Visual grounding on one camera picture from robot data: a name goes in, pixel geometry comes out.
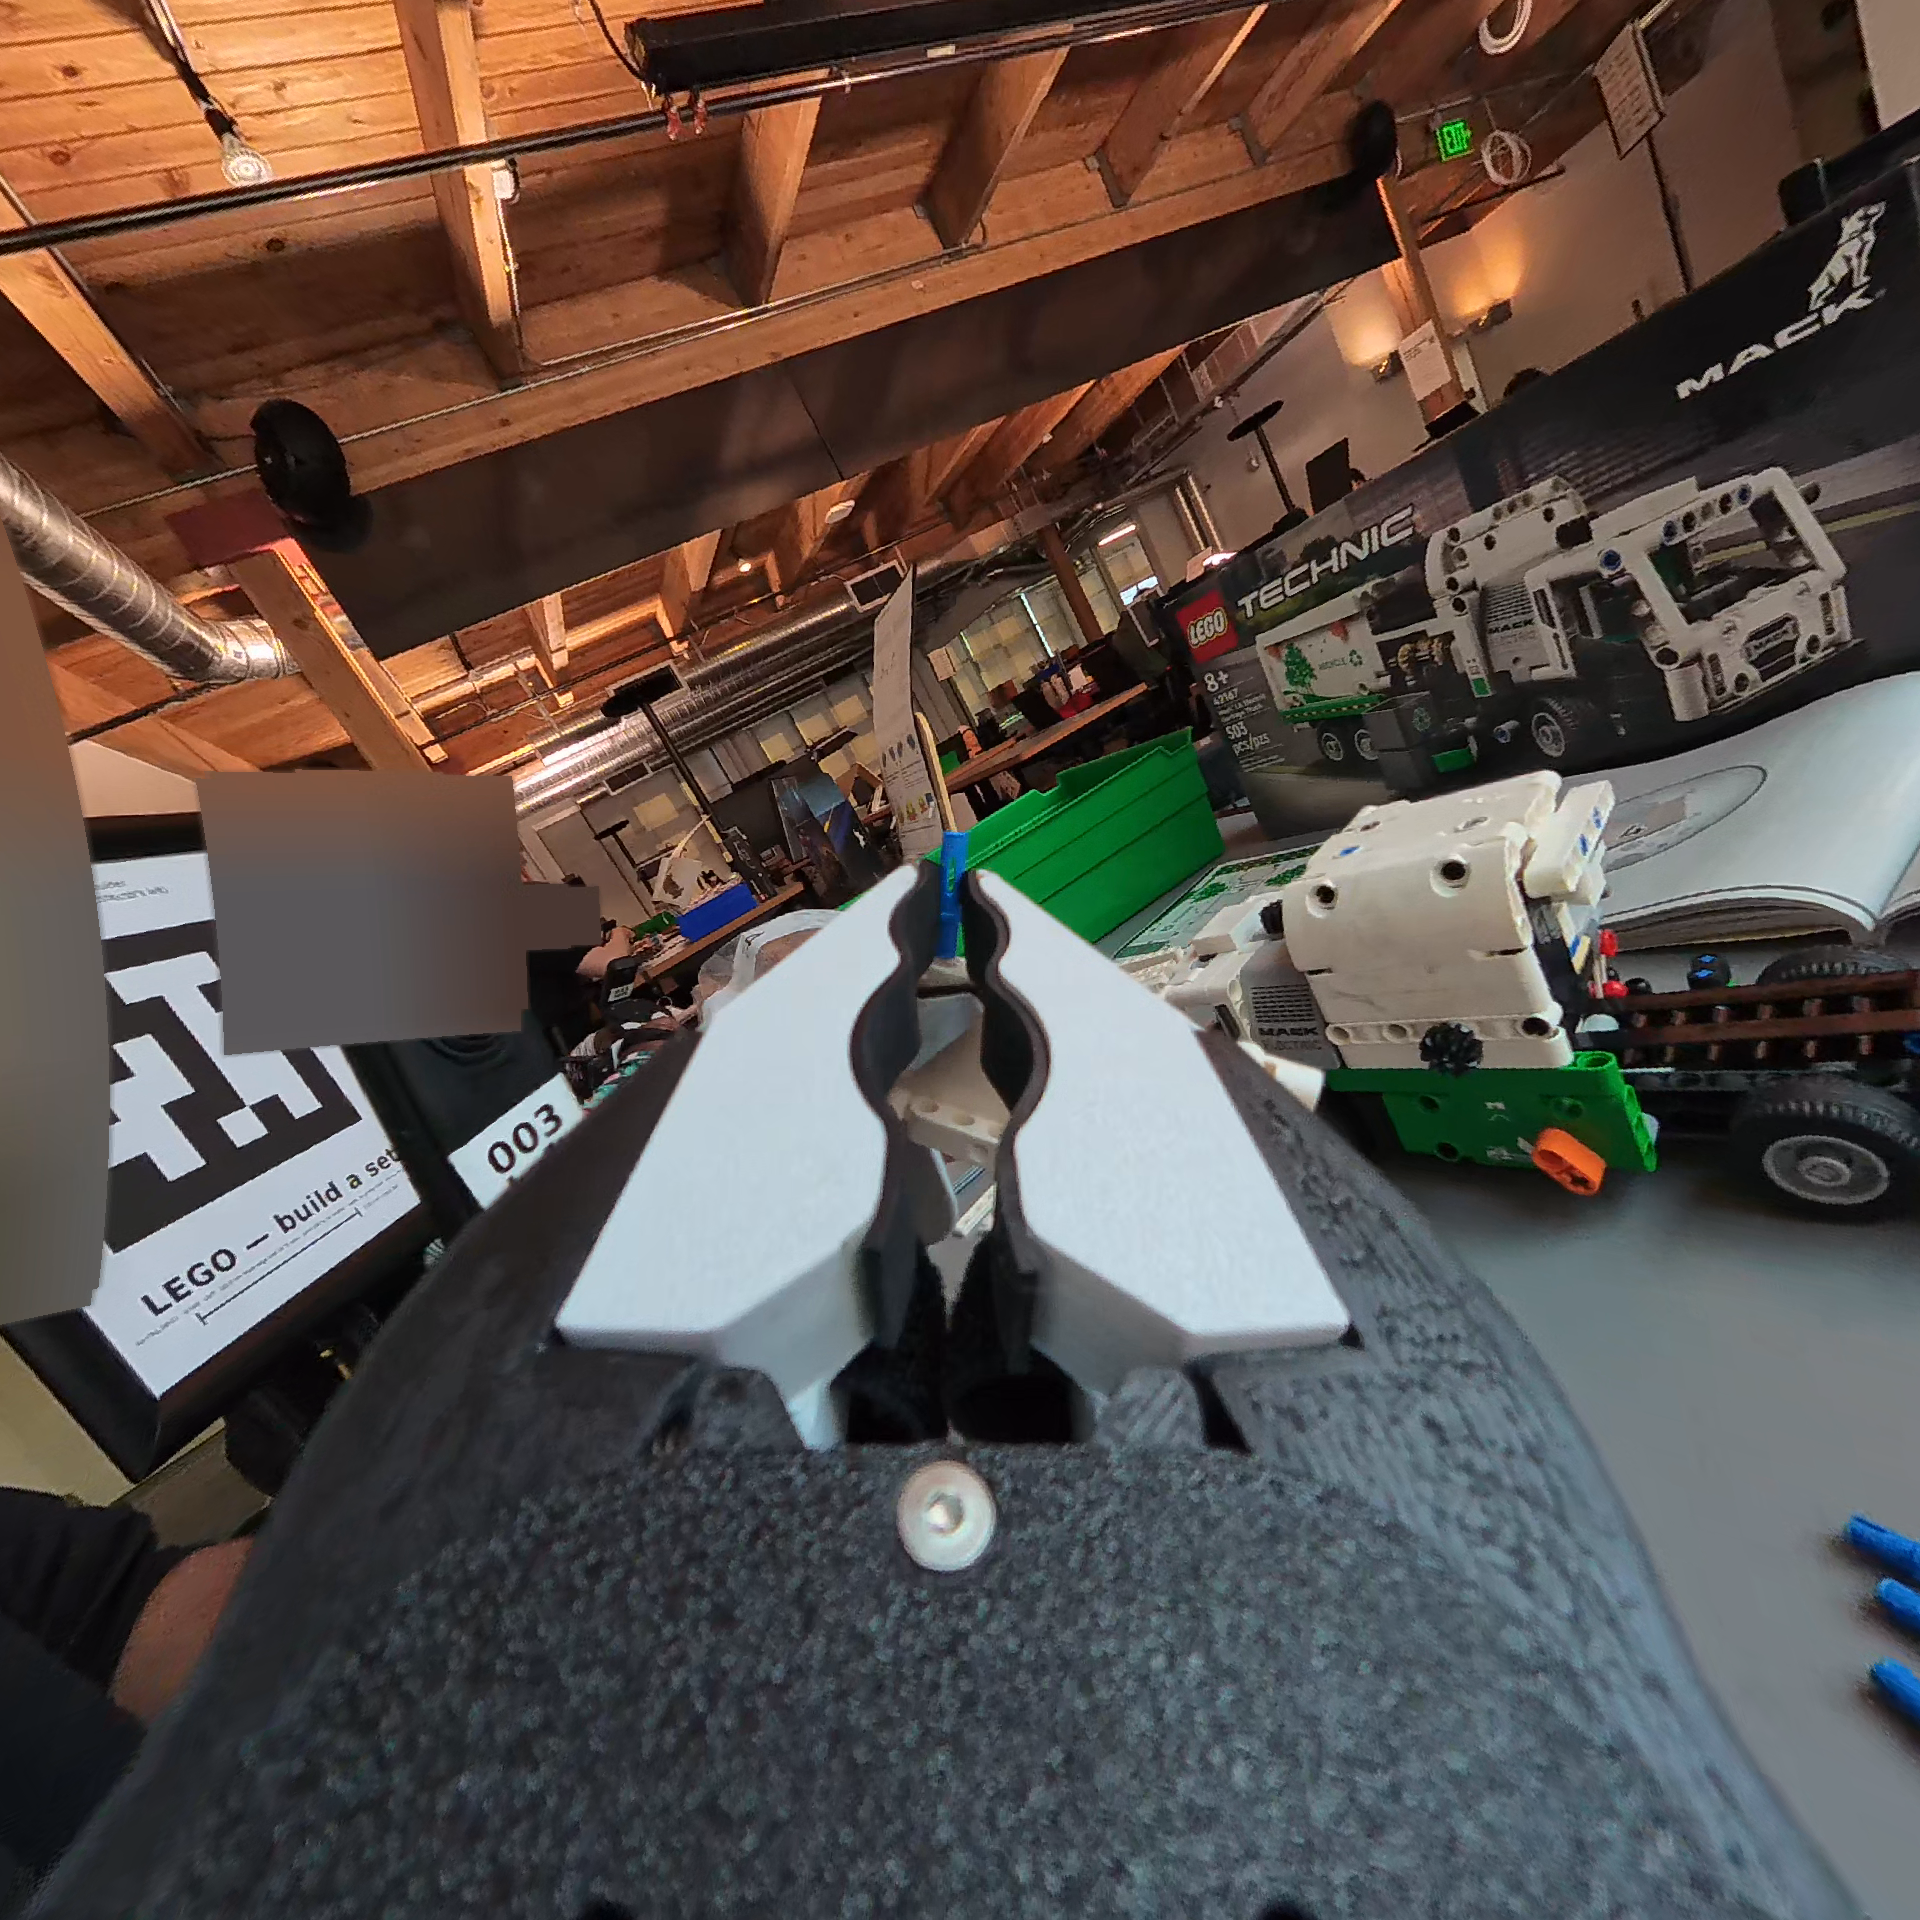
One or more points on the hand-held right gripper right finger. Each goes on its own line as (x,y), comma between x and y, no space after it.
(1172,1184)

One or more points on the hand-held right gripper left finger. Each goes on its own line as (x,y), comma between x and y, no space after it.
(734,1184)

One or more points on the blue lego pin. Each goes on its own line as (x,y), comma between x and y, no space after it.
(949,901)
(1902,1605)
(1883,1546)
(1898,1692)

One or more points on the person's left forearm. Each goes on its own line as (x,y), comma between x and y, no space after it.
(165,1628)

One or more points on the white green lego truck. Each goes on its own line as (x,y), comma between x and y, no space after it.
(1442,930)

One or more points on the dark lego set box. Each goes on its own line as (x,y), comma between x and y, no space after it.
(1652,450)

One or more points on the white printed tag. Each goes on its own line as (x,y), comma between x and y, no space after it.
(517,1141)

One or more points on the green plastic bin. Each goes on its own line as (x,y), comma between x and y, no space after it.
(1109,839)

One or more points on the printed instruction sheet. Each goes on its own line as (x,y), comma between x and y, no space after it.
(896,704)

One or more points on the black framed task sign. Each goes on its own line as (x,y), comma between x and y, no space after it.
(226,1200)

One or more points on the open instruction booklet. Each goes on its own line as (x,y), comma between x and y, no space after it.
(1771,809)

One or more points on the silver air duct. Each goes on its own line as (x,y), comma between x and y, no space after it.
(119,580)

